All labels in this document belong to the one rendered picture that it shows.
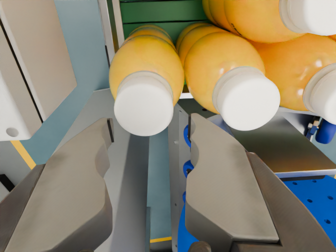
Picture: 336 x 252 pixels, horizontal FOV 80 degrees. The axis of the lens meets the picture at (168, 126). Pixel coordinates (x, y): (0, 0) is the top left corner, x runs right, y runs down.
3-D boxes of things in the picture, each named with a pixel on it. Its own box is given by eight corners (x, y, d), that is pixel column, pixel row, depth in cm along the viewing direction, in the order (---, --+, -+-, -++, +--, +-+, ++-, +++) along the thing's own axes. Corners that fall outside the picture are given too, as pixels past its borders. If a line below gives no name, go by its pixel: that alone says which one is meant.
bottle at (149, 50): (130, 74, 32) (107, 148, 16) (121, 25, 28) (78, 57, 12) (175, 70, 32) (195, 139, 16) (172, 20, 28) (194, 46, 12)
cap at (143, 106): (123, 128, 15) (119, 142, 14) (111, 79, 13) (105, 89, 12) (174, 123, 15) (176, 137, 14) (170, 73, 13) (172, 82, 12)
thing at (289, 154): (222, 131, 35) (251, 188, 24) (223, 118, 33) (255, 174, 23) (279, 127, 35) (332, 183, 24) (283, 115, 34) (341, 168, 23)
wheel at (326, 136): (313, 146, 32) (328, 151, 31) (324, 121, 29) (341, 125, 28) (315, 132, 35) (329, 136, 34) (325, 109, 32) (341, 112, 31)
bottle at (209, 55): (164, 45, 30) (174, 97, 14) (202, 8, 28) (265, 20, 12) (193, 79, 33) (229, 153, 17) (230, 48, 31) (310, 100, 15)
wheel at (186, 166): (199, 192, 34) (206, 186, 35) (201, 173, 32) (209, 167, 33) (180, 177, 37) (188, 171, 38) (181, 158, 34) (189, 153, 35)
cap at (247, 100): (205, 97, 14) (211, 108, 13) (253, 58, 13) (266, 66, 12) (234, 130, 16) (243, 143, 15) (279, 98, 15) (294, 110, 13)
